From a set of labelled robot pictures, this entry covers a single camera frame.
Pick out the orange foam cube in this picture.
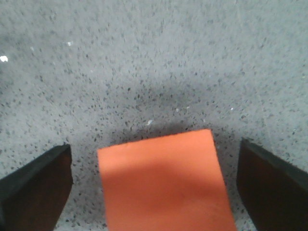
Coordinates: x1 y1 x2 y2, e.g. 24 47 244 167
97 129 236 231

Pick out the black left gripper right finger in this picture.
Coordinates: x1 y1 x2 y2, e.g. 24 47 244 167
236 139 308 231

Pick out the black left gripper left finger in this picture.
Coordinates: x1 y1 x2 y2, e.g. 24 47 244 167
0 144 73 231

